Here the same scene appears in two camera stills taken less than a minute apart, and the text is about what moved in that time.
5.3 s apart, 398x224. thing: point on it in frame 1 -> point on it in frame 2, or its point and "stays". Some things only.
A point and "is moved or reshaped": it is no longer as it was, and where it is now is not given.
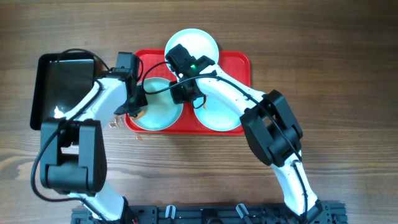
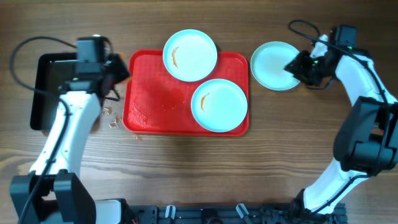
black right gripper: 178,98 -> 297,69
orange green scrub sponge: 140,114 is moved or reshaped
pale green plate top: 198,42 stays
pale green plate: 161,112 -> 267,65
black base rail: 236,213 stays
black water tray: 60,79 stays
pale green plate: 216,114 stays
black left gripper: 140,102 -> 117,61
